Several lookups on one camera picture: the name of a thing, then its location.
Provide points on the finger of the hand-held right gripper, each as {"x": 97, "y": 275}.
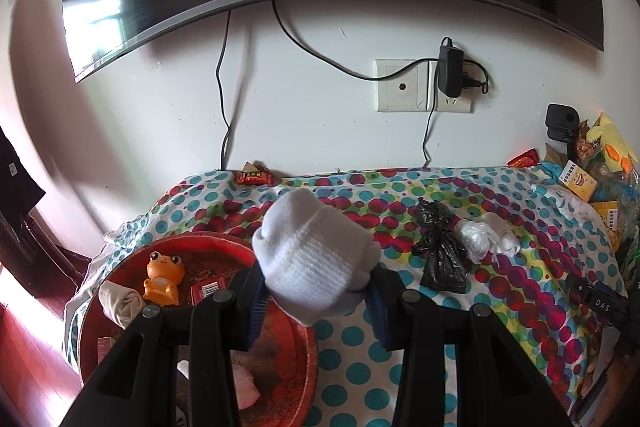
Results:
{"x": 597, "y": 299}

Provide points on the beige sock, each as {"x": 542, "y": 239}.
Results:
{"x": 120, "y": 304}

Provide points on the white sock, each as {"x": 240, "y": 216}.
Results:
{"x": 315, "y": 257}

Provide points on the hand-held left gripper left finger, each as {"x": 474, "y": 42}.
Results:
{"x": 252, "y": 312}

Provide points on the red candy wrapper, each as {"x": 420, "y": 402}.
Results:
{"x": 254, "y": 178}

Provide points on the red snack packet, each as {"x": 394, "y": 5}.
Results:
{"x": 524, "y": 158}

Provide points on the black plastic bag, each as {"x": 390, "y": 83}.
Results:
{"x": 440, "y": 257}

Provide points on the large yellow medicine box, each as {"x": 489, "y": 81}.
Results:
{"x": 607, "y": 214}

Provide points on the yellow crocheted duck toy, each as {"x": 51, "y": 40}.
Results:
{"x": 612, "y": 139}

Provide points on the white plastic bag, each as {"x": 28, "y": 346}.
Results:
{"x": 500, "y": 232}

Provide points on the small yellow medicine box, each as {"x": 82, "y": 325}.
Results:
{"x": 577, "y": 182}

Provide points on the black power adapter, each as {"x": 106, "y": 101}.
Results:
{"x": 449, "y": 72}

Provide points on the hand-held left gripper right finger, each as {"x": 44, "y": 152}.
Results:
{"x": 380, "y": 322}

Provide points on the pink cloth item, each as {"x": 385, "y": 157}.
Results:
{"x": 246, "y": 387}

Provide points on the orange frog toy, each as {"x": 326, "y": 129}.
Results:
{"x": 162, "y": 279}

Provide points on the black hanging garment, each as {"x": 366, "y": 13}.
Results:
{"x": 15, "y": 197}

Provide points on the small tan box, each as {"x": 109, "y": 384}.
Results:
{"x": 105, "y": 349}

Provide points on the red labelled card box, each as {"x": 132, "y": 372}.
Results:
{"x": 210, "y": 289}

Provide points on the white coax wall plate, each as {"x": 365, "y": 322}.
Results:
{"x": 400, "y": 87}

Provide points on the polka dot cloth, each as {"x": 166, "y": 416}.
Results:
{"x": 360, "y": 357}

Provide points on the crumpled clear plastic bag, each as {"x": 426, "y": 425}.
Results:
{"x": 472, "y": 239}

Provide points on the gold candy wrapper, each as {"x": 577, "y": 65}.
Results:
{"x": 252, "y": 167}

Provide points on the white power wall socket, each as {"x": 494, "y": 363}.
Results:
{"x": 462, "y": 104}

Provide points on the red round tray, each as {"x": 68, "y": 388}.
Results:
{"x": 290, "y": 357}

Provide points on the black camera device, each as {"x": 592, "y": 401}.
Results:
{"x": 560, "y": 122}

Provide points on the brown patterned packet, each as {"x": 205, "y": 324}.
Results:
{"x": 584, "y": 144}

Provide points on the clear plastic bag of goods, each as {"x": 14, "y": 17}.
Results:
{"x": 620, "y": 187}

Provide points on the black wall plug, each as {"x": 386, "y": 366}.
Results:
{"x": 475, "y": 82}

